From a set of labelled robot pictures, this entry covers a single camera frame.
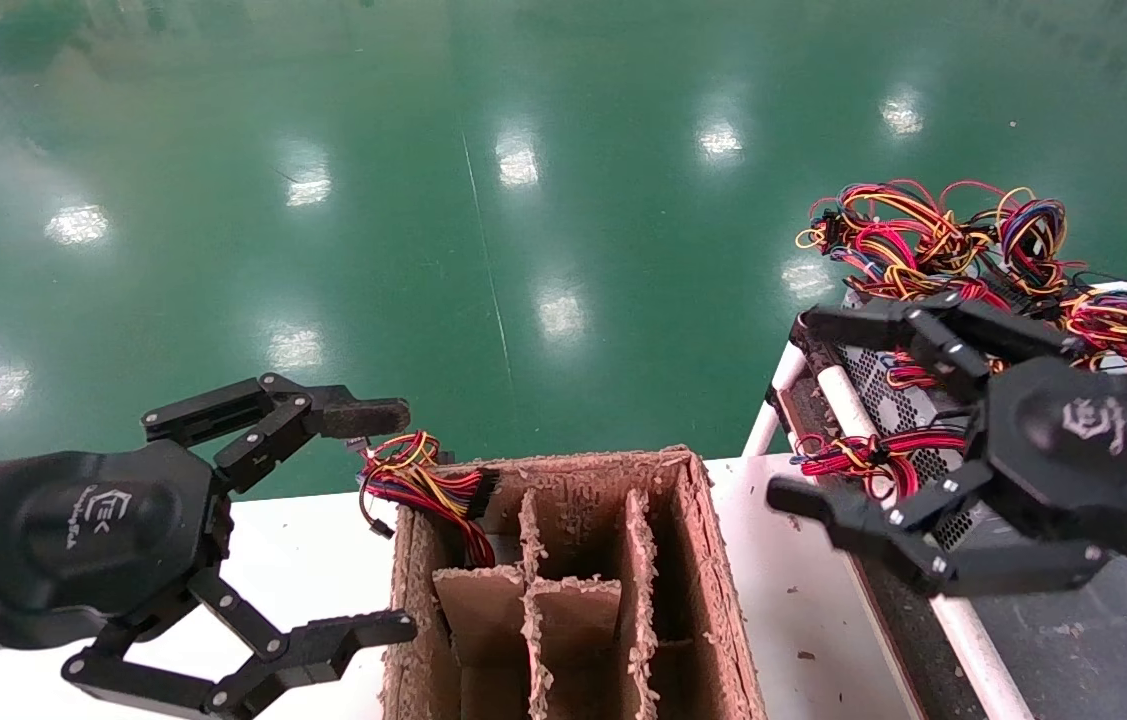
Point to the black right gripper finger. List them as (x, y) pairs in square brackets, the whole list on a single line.
[(853, 325), (843, 510)]

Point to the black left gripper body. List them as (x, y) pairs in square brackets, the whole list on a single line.
[(93, 530)]

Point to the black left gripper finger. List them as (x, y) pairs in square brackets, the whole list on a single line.
[(363, 415), (353, 632)]

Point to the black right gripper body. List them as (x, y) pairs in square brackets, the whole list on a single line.
[(1093, 450)]

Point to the black pipe joint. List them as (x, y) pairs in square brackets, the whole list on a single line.
[(816, 358)]

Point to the silver perforated power supply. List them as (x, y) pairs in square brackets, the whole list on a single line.
[(888, 410)]

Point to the brown cardboard box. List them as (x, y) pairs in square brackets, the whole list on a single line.
[(693, 560)]

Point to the dark grey rack shelf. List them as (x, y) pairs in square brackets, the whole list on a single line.
[(1103, 650)]

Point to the cardboard divider insert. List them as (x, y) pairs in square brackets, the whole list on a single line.
[(573, 600)]

